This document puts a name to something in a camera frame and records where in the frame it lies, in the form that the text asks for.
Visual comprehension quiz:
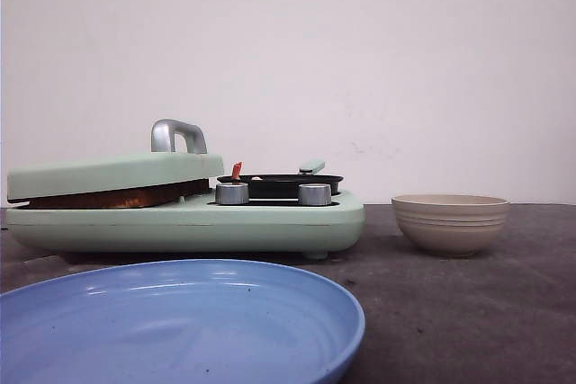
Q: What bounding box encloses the mint green hinged lid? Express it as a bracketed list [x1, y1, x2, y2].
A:
[7, 119, 224, 203]

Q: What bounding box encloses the beige ceramic bowl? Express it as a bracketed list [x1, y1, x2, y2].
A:
[391, 194, 510, 257]

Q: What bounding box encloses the mint green breakfast maker base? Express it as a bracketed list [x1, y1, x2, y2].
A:
[5, 191, 365, 257]

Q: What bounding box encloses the black round frying pan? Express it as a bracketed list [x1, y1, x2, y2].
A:
[217, 158, 344, 200]

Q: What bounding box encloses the right silver control knob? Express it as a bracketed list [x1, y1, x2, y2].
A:
[298, 183, 332, 207]

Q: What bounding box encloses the silver control knob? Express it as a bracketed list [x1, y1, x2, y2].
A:
[298, 183, 332, 207]
[215, 183, 249, 206]

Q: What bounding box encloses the left silver control knob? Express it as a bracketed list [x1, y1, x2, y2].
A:
[215, 183, 249, 206]

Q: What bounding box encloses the blue plastic plate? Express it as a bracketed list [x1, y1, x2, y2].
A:
[1, 259, 365, 383]

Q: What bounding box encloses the grey felt table mat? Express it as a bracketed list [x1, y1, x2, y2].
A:
[1, 204, 575, 383]

